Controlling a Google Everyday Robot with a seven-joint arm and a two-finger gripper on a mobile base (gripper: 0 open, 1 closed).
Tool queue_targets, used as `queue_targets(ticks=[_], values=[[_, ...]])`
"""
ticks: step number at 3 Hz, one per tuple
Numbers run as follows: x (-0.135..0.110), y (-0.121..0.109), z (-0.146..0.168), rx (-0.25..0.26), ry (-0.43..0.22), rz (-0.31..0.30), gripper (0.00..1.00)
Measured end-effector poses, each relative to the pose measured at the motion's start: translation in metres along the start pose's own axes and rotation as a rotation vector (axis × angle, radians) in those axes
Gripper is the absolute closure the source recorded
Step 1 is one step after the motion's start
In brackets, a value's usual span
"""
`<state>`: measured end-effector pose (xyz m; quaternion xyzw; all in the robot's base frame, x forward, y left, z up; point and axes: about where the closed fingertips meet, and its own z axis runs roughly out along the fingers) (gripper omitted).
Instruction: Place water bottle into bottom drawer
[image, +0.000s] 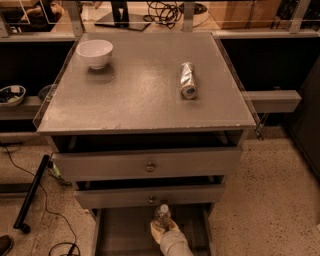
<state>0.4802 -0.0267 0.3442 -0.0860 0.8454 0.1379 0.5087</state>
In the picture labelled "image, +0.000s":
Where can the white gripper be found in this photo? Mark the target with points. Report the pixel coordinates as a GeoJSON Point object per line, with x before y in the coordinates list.
{"type": "Point", "coordinates": [167, 238]}

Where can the clear plastic water bottle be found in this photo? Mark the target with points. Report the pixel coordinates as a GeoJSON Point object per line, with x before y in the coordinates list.
{"type": "Point", "coordinates": [162, 217]}

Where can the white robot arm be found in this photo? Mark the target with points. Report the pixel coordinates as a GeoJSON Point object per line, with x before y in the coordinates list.
{"type": "Point", "coordinates": [178, 250]}

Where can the bottom open grey drawer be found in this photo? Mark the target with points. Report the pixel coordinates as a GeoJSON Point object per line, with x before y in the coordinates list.
{"type": "Point", "coordinates": [126, 231]}

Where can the middle grey drawer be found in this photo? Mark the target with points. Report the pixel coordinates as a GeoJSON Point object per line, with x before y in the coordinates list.
{"type": "Point", "coordinates": [149, 196]}

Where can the top grey drawer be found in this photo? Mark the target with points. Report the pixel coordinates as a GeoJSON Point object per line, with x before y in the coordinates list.
{"type": "Point", "coordinates": [122, 165]}

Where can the grey drawer cabinet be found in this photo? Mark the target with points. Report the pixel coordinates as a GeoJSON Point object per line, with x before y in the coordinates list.
{"type": "Point", "coordinates": [135, 104]}

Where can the black bar on floor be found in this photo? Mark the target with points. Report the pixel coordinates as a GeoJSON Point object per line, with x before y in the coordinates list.
{"type": "Point", "coordinates": [20, 223]}

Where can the silver foil-wrapped can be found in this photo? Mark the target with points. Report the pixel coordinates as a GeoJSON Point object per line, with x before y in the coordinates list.
{"type": "Point", "coordinates": [188, 88]}

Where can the dark shoe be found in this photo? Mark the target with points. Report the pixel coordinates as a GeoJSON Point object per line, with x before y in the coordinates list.
{"type": "Point", "coordinates": [6, 244]}

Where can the white ceramic bowl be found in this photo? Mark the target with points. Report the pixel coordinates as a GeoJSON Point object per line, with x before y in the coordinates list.
{"type": "Point", "coordinates": [96, 54]}

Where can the bowl with dark items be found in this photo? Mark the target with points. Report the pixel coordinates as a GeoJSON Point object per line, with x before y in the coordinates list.
{"type": "Point", "coordinates": [12, 95]}

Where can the black monitor stand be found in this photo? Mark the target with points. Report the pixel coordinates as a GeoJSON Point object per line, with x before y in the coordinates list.
{"type": "Point", "coordinates": [120, 18]}

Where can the cardboard box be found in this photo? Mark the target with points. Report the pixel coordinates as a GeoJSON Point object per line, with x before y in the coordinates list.
{"type": "Point", "coordinates": [244, 14]}

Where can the grey side shelf rail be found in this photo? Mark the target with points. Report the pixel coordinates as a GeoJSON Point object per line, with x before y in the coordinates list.
{"type": "Point", "coordinates": [276, 101]}

